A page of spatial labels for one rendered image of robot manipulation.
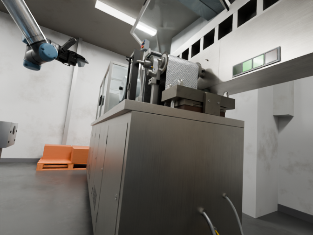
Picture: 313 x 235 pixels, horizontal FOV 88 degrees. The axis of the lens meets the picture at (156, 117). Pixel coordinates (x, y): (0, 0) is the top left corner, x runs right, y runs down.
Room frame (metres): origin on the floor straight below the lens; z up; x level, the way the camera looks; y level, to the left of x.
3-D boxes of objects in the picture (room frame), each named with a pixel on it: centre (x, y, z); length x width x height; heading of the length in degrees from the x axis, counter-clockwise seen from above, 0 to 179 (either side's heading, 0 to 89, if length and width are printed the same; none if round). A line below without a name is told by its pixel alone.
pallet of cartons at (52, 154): (3.50, 1.72, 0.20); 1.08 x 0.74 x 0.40; 122
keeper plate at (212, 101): (0.83, -0.29, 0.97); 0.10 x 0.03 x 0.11; 114
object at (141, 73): (1.71, 0.19, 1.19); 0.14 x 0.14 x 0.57
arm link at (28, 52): (0.81, 0.66, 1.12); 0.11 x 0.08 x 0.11; 58
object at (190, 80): (1.00, -0.14, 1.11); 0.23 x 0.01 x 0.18; 114
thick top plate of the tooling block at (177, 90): (0.91, -0.23, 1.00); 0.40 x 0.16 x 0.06; 114
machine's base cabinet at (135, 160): (1.89, 0.33, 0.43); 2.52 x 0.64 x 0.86; 24
